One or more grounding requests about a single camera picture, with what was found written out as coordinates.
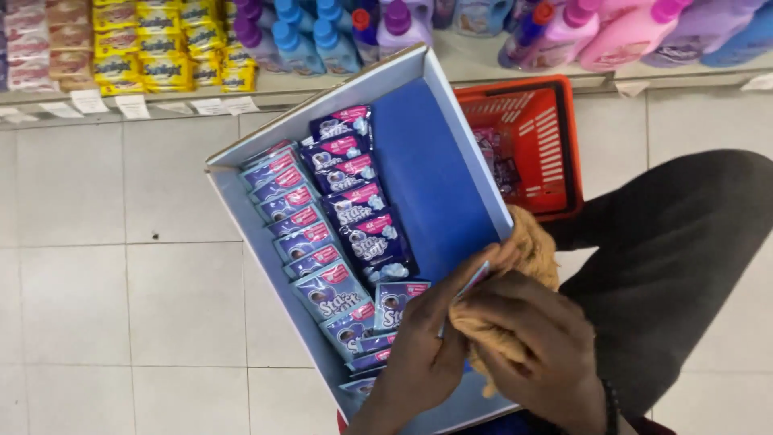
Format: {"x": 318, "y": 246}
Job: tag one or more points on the white and blue display box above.
{"x": 435, "y": 181}

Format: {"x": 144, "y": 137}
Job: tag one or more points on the person's right hand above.
{"x": 537, "y": 347}

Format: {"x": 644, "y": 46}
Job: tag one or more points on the person's right fingers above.
{"x": 498, "y": 302}

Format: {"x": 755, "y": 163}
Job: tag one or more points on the heap of purple packets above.
{"x": 498, "y": 160}

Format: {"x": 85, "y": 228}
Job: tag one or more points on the person's left hand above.
{"x": 420, "y": 344}

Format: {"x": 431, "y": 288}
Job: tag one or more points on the person's black trousers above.
{"x": 670, "y": 260}

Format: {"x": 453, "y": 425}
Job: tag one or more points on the row of light blue sachets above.
{"x": 302, "y": 241}

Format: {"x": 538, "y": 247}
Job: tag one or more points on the tan cleaning cloth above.
{"x": 534, "y": 247}

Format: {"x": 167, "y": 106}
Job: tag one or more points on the store shelf with cleaning products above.
{"x": 374, "y": 42}

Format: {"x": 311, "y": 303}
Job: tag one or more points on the person's left fingers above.
{"x": 477, "y": 266}

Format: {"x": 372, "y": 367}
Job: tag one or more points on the dark blue softener sachet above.
{"x": 377, "y": 245}
{"x": 353, "y": 172}
{"x": 334, "y": 152}
{"x": 356, "y": 204}
{"x": 341, "y": 122}

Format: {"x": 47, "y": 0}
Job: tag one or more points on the red plastic shopping basket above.
{"x": 543, "y": 151}

